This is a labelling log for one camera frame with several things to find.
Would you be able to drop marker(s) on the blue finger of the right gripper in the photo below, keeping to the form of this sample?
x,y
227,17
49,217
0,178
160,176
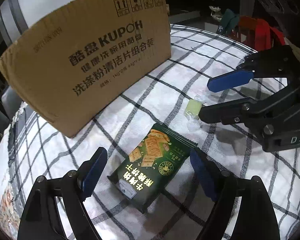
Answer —
x,y
243,110
271,63

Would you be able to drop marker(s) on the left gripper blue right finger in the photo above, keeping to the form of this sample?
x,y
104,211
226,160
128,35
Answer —
x,y
256,217

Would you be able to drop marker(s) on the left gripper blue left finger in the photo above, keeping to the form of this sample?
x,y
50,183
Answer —
x,y
41,219

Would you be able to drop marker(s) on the green cracker packet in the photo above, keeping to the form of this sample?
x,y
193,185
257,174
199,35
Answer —
x,y
151,166

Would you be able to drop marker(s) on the floral patterned table mat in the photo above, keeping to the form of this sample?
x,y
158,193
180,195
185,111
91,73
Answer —
x,y
9,219

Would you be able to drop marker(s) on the red child chair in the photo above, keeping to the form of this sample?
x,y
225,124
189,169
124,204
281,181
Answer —
x,y
257,34

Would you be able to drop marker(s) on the pale green wrapped candy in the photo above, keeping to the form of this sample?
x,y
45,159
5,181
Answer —
x,y
192,111

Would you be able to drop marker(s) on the dark green cloth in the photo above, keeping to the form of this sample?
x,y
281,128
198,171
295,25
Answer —
x,y
228,22

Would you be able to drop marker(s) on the black white plaid tablecloth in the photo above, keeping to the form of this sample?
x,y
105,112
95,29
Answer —
x,y
31,147

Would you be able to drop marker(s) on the brown cardboard box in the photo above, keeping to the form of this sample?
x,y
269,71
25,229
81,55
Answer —
x,y
76,60

